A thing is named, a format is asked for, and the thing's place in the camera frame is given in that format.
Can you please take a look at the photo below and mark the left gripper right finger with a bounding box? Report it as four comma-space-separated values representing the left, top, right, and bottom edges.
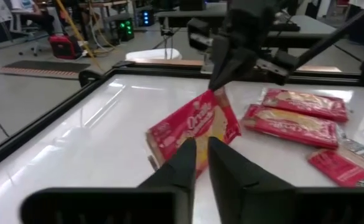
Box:
207, 136, 294, 224

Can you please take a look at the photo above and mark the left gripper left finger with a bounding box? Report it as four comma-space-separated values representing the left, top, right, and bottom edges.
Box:
138, 138, 198, 224

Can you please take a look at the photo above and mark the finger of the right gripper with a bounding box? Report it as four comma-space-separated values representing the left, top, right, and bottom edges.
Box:
214, 46, 257, 90
208, 37, 232, 91

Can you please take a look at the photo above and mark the red Orville popcorn bag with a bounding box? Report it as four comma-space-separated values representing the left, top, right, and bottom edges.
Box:
260, 88, 349, 124
307, 136, 364, 189
240, 104, 340, 149
146, 86, 242, 180

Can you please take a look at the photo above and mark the plywood base board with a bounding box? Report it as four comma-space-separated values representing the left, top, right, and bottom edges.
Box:
128, 58, 344, 73

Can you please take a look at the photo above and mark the grey desk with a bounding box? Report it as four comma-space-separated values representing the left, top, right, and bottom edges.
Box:
256, 14, 338, 49
155, 2, 229, 29

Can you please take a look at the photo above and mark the blue lit computer tower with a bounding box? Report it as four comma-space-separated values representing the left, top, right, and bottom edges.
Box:
138, 9, 156, 27

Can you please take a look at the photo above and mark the green lit computer tower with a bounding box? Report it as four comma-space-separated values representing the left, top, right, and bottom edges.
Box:
114, 17, 136, 43

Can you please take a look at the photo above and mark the red black tool case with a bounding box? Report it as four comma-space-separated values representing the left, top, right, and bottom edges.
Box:
47, 34, 83, 60

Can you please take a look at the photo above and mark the black striped floor mat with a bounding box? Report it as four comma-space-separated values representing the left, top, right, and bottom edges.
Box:
0, 59, 91, 79

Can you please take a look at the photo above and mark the person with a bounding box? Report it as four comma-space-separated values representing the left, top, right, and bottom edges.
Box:
9, 0, 55, 35

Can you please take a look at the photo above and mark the grey office chair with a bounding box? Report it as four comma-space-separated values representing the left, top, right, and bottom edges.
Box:
1, 9, 50, 57

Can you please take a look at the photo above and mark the black aluminium table frame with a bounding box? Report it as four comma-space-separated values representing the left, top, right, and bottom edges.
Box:
0, 0, 364, 175

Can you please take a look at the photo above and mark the yellow extension cord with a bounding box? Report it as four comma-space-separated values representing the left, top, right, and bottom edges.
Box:
54, 0, 114, 60

